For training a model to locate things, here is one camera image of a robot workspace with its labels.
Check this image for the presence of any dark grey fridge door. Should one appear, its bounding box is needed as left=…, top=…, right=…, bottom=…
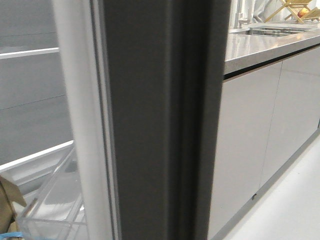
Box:
left=52, top=0, right=231, bottom=240

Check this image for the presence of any near grey cabinet door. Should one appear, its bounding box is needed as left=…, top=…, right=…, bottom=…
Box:
left=207, top=62, right=282, bottom=240

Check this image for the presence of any grey cabinet door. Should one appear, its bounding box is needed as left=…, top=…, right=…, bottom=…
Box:
left=207, top=62, right=282, bottom=240
left=260, top=47, right=320, bottom=185

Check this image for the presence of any upper glass fridge shelf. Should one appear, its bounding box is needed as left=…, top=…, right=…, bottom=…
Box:
left=0, top=47, right=60, bottom=60

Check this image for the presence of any far grey cabinet door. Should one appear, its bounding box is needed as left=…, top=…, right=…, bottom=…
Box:
left=260, top=47, right=320, bottom=185

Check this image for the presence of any clear plastic door bin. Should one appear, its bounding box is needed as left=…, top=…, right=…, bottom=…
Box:
left=17, top=149, right=89, bottom=240

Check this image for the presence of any grey stone countertop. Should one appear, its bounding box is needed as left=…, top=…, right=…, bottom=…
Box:
left=224, top=22, right=320, bottom=75

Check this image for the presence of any steel kitchen faucet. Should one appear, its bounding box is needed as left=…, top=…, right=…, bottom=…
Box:
left=233, top=0, right=250, bottom=29

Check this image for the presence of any steel sink basin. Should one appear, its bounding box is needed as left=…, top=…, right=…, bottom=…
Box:
left=245, top=24, right=320, bottom=37

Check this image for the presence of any brown cardboard piece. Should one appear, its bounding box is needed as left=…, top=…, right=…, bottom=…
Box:
left=0, top=176, right=27, bottom=240

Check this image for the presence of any wooden dish rack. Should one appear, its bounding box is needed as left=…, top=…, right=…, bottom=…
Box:
left=264, top=0, right=320, bottom=24

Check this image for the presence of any red yellow apple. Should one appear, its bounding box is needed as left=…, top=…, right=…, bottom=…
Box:
left=297, top=8, right=310, bottom=18

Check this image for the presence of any blue strap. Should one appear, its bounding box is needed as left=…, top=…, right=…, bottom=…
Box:
left=0, top=231, right=23, bottom=240

